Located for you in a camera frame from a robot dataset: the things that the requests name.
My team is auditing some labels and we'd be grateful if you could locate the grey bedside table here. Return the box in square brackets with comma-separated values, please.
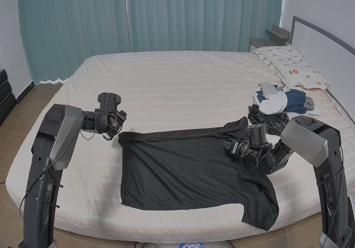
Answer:
[250, 25, 290, 51]

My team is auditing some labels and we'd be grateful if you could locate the black cable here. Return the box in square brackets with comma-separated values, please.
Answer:
[239, 153, 260, 172]

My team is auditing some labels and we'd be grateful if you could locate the black T-shirt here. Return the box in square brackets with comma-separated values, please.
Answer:
[118, 116, 279, 231]

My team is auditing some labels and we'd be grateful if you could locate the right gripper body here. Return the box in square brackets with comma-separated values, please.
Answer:
[234, 143, 251, 163]

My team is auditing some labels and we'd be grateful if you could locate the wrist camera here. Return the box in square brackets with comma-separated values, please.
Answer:
[115, 110, 128, 124]
[230, 141, 242, 157]

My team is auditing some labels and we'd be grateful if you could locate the pile of clothes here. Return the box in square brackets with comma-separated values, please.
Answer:
[252, 82, 319, 118]

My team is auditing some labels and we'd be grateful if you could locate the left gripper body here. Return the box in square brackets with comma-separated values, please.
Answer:
[100, 115, 125, 141]

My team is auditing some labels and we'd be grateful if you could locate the bed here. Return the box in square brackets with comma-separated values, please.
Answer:
[6, 16, 355, 244]

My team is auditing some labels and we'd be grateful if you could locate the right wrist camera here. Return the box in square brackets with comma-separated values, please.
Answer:
[230, 141, 242, 157]

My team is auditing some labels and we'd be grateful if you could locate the black shiny garment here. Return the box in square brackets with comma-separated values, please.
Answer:
[247, 104, 290, 138]

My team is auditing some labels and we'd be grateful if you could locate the blue-green curtain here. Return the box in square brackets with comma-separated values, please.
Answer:
[126, 0, 284, 53]
[18, 0, 132, 84]

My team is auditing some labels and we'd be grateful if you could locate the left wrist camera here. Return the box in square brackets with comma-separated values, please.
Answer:
[115, 110, 128, 124]

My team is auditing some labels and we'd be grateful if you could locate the white printed pillow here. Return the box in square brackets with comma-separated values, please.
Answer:
[251, 45, 330, 89]

